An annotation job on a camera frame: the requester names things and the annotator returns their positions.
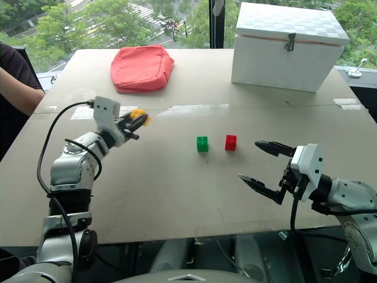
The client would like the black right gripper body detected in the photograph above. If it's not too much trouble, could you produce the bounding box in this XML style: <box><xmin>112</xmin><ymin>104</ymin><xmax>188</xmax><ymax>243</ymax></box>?
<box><xmin>278</xmin><ymin>158</ymin><xmax>309</xmax><ymax>204</ymax></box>

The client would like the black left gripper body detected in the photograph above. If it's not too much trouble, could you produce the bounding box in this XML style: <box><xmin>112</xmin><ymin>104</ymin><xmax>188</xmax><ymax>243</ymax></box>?
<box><xmin>114</xmin><ymin>117</ymin><xmax>141</xmax><ymax>144</ymax></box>

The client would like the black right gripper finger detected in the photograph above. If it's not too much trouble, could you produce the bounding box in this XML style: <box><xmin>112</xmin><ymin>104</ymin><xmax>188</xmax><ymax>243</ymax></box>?
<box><xmin>254</xmin><ymin>140</ymin><xmax>296</xmax><ymax>157</ymax></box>
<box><xmin>237</xmin><ymin>173</ymin><xmax>287</xmax><ymax>206</ymax></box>

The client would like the yellow toy brick cube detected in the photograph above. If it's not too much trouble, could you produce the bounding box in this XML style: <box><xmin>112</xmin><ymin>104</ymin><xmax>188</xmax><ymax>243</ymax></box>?
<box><xmin>130</xmin><ymin>108</ymin><xmax>152</xmax><ymax>129</ymax></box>

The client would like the red toy brick cube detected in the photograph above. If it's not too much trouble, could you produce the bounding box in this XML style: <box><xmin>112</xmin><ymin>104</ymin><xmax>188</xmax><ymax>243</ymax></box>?
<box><xmin>224</xmin><ymin>134</ymin><xmax>238</xmax><ymax>152</ymax></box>

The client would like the red fabric pouch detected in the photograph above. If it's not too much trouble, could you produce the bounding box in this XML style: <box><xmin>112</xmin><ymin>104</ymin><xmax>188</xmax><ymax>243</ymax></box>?
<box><xmin>110</xmin><ymin>44</ymin><xmax>176</xmax><ymax>96</ymax></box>

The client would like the green toy brick cube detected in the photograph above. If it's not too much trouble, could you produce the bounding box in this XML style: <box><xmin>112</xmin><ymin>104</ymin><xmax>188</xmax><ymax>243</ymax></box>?
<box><xmin>196</xmin><ymin>135</ymin><xmax>210</xmax><ymax>154</ymax></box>

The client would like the grey rounded shape under table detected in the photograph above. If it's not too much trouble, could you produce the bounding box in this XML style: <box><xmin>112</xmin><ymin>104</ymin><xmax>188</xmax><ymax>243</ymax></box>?
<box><xmin>148</xmin><ymin>238</ymin><xmax>190</xmax><ymax>274</ymax></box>
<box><xmin>232</xmin><ymin>235</ymin><xmax>269</xmax><ymax>281</ymax></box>

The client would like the white lidded box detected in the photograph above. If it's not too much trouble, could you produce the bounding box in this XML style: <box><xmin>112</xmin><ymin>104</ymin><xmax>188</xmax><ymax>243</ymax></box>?
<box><xmin>230</xmin><ymin>2</ymin><xmax>351</xmax><ymax>94</ymax></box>

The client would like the short clear tape strip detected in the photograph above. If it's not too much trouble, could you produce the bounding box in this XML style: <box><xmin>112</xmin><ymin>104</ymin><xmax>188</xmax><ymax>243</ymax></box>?
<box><xmin>332</xmin><ymin>97</ymin><xmax>362</xmax><ymax>111</ymax></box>

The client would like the metal box latch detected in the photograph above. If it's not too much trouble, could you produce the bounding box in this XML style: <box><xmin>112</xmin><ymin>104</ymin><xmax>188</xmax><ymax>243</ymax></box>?
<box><xmin>283</xmin><ymin>32</ymin><xmax>297</xmax><ymax>54</ymax></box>

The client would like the grey robot torso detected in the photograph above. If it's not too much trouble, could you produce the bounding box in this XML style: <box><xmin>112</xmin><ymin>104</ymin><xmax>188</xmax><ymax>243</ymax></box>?
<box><xmin>113</xmin><ymin>269</ymin><xmax>260</xmax><ymax>283</ymax></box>

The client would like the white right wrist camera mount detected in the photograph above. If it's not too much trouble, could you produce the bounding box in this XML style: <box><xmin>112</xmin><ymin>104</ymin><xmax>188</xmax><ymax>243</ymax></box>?
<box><xmin>289</xmin><ymin>143</ymin><xmax>325</xmax><ymax>202</ymax></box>

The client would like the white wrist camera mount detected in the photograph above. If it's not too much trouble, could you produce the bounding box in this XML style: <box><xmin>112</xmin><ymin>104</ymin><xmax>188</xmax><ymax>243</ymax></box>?
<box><xmin>289</xmin><ymin>143</ymin><xmax>325</xmax><ymax>202</ymax></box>
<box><xmin>92</xmin><ymin>96</ymin><xmax>126</xmax><ymax>148</ymax></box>

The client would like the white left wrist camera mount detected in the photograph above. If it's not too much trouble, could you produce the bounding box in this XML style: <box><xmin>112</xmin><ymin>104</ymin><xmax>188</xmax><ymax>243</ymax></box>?
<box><xmin>92</xmin><ymin>96</ymin><xmax>126</xmax><ymax>148</ymax></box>

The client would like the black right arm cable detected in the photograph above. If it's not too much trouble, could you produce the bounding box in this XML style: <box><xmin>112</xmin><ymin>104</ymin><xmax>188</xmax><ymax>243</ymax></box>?
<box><xmin>289</xmin><ymin>195</ymin><xmax>349</xmax><ymax>245</ymax></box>

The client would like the white window handle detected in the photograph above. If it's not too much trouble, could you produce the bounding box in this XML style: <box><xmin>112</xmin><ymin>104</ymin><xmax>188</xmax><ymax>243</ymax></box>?
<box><xmin>346</xmin><ymin>58</ymin><xmax>369</xmax><ymax>78</ymax></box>

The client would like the black window frame post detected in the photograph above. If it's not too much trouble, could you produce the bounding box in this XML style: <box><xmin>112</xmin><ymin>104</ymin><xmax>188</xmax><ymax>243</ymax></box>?
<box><xmin>209</xmin><ymin>0</ymin><xmax>225</xmax><ymax>50</ymax></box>

